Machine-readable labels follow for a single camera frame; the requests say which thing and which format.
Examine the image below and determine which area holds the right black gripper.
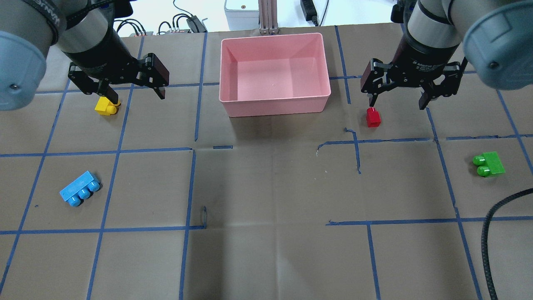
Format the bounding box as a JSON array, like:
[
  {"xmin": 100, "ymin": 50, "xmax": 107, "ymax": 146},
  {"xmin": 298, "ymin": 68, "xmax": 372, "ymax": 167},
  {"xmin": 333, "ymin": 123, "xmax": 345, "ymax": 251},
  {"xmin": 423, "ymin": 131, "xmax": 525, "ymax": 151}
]
[{"xmin": 361, "ymin": 37, "xmax": 468, "ymax": 110}]

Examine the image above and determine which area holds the pink plastic box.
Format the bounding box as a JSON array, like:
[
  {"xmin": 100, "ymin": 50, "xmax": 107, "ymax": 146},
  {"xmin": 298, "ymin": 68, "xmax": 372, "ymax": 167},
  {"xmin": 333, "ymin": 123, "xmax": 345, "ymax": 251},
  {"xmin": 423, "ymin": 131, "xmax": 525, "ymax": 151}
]
[{"xmin": 219, "ymin": 32, "xmax": 331, "ymax": 118}]

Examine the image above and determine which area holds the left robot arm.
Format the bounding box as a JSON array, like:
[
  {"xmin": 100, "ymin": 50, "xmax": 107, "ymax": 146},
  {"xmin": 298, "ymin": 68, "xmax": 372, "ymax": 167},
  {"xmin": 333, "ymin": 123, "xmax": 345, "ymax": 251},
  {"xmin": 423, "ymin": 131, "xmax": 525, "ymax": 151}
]
[{"xmin": 0, "ymin": 0, "xmax": 169, "ymax": 111}]

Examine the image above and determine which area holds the brown paper table cover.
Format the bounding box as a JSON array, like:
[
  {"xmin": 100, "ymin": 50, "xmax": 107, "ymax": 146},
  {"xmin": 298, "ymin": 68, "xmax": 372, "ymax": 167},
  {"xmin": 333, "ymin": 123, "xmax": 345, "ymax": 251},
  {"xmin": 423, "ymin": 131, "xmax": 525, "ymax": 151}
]
[{"xmin": 1, "ymin": 23, "xmax": 532, "ymax": 300}]

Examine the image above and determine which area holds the green toy block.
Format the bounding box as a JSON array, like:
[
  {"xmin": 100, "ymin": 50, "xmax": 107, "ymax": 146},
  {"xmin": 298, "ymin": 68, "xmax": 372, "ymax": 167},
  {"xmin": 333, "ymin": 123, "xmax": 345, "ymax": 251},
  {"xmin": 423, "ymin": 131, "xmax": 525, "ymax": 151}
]
[{"xmin": 472, "ymin": 151, "xmax": 506, "ymax": 178}]

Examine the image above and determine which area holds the yellow toy block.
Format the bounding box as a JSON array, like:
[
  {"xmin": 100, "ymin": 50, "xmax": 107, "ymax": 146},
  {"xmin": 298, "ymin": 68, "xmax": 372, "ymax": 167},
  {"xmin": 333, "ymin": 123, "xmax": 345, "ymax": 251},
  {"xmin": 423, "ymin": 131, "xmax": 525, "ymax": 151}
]
[{"xmin": 95, "ymin": 97, "xmax": 121, "ymax": 116}]

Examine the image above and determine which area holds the black power adapter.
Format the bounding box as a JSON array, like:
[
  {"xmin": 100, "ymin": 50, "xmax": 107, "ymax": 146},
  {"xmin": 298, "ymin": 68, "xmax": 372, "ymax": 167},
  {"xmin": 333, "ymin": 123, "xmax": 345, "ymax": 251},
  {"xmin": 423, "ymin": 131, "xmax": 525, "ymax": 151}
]
[{"xmin": 299, "ymin": 0, "xmax": 319, "ymax": 27}]

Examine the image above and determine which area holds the blue toy block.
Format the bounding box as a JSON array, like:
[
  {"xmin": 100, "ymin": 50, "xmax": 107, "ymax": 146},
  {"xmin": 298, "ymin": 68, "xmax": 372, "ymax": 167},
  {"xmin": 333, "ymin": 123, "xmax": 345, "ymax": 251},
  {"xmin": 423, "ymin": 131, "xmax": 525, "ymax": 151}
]
[{"xmin": 59, "ymin": 171, "xmax": 101, "ymax": 207}]

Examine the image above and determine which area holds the black usb hub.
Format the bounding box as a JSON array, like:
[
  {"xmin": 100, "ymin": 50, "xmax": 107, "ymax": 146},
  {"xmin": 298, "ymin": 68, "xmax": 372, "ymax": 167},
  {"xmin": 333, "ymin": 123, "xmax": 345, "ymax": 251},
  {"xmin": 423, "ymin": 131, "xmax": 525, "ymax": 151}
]
[{"xmin": 187, "ymin": 15, "xmax": 207, "ymax": 33}]

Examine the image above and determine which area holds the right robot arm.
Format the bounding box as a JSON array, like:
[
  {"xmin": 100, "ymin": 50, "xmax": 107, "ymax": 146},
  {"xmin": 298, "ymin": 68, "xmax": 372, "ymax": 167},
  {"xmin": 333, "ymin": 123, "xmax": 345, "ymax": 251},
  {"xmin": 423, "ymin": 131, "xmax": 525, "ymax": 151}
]
[{"xmin": 361, "ymin": 0, "xmax": 533, "ymax": 110}]

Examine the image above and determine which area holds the red toy block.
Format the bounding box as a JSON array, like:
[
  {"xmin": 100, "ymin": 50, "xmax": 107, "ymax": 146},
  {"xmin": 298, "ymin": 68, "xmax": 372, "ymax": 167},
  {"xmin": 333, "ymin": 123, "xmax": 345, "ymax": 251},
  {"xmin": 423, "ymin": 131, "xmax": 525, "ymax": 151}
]
[{"xmin": 366, "ymin": 107, "xmax": 381, "ymax": 128}]

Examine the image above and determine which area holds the white grey box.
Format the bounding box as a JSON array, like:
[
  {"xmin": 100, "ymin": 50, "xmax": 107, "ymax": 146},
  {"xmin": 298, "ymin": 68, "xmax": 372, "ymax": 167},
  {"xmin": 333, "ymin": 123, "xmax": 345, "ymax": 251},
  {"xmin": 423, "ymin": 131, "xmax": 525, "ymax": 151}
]
[{"xmin": 224, "ymin": 0, "xmax": 259, "ymax": 31}]

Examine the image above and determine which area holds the black braided cable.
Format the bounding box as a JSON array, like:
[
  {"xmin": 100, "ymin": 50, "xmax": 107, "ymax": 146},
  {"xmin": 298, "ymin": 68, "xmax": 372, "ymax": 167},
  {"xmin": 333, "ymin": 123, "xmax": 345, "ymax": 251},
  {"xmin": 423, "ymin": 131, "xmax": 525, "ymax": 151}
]
[{"xmin": 481, "ymin": 188, "xmax": 533, "ymax": 300}]

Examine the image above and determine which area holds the aluminium frame post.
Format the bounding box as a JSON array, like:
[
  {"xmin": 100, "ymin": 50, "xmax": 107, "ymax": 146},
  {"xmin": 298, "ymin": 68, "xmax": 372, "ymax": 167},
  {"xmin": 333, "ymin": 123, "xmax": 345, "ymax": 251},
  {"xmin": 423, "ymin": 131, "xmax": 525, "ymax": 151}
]
[{"xmin": 258, "ymin": 0, "xmax": 279, "ymax": 35}]

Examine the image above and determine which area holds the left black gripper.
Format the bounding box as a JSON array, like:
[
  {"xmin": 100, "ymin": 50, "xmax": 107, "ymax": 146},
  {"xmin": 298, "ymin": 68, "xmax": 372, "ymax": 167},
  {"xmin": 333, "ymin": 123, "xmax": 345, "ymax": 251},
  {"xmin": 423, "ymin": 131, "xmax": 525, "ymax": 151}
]
[{"xmin": 68, "ymin": 29, "xmax": 169, "ymax": 104}]

